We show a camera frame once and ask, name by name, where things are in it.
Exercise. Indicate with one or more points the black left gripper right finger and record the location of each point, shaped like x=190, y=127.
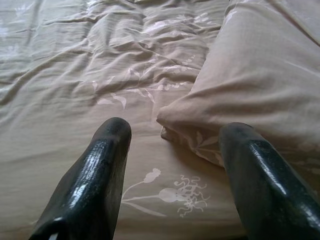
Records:
x=265, y=187

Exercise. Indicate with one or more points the bed with beige floral sheet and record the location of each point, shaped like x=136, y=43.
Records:
x=75, y=75

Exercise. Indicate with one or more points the beige pillow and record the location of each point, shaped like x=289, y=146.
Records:
x=250, y=75

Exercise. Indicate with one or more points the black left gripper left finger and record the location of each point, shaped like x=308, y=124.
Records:
x=95, y=180

